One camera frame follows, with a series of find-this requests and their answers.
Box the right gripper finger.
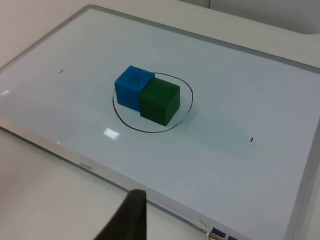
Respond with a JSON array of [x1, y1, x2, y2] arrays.
[[99, 189, 147, 240]]

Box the green cube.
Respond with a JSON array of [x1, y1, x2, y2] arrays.
[[138, 77, 181, 126]]

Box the blue cube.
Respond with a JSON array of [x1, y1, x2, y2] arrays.
[[114, 65, 156, 113]]

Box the grey-framed whiteboard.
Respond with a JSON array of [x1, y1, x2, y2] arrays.
[[0, 4, 320, 240]]

